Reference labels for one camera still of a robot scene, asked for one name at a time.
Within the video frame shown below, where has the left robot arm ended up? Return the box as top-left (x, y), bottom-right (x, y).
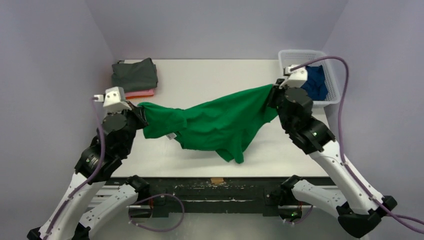
top-left (26, 102), bottom-right (150, 240)

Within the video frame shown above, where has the brown tape piece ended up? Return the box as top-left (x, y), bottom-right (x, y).
top-left (210, 177), bottom-right (225, 185)

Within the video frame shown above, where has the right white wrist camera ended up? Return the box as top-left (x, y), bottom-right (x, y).
top-left (279, 64), bottom-right (308, 89)

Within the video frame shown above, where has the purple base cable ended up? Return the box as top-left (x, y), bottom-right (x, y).
top-left (282, 203), bottom-right (315, 226)
top-left (128, 193), bottom-right (185, 232)

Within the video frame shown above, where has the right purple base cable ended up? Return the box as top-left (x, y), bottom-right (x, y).
top-left (282, 203), bottom-right (315, 226)

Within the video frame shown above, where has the blue crumpled t-shirt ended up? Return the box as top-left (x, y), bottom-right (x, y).
top-left (301, 65), bottom-right (328, 101)

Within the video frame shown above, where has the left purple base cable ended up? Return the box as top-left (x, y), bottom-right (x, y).
top-left (128, 193), bottom-right (185, 232)

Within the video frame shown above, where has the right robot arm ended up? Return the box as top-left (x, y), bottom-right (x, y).
top-left (268, 78), bottom-right (397, 239)

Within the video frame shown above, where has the dark grey folded t-shirt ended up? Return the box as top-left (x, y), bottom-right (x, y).
top-left (111, 58), bottom-right (159, 93)

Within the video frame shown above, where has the green t-shirt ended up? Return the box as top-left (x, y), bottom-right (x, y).
top-left (138, 84), bottom-right (277, 164)

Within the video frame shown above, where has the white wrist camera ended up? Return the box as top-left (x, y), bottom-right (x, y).
top-left (93, 86), bottom-right (132, 113)
top-left (279, 64), bottom-right (308, 89)

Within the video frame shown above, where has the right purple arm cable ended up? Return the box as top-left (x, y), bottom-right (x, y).
top-left (289, 55), bottom-right (424, 235)

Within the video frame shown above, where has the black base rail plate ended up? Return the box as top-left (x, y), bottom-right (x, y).
top-left (129, 177), bottom-right (299, 218)

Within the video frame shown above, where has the pink folded t-shirt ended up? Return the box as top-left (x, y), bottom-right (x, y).
top-left (125, 88), bottom-right (155, 99)

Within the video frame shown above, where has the white plastic basket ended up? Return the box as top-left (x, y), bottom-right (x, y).
top-left (277, 49), bottom-right (341, 108)

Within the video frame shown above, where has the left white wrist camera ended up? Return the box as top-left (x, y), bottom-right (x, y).
top-left (93, 86), bottom-right (132, 113)

